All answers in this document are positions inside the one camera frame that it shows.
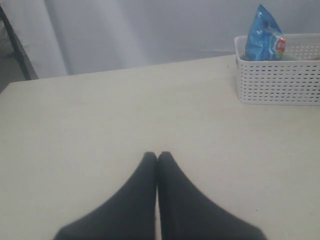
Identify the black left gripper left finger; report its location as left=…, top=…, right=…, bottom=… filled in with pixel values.
left=54, top=152, right=157, bottom=240

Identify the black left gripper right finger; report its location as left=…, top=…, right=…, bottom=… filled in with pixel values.
left=157, top=151, right=266, bottom=240

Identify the blue chip bag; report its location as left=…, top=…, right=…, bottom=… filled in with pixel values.
left=245, top=4, right=286, bottom=61

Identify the white perforated plastic basket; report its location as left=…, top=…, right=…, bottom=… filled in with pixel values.
left=234, top=33, right=320, bottom=106

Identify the black table leg frame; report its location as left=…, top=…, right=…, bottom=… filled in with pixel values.
left=0, top=6, right=39, bottom=81

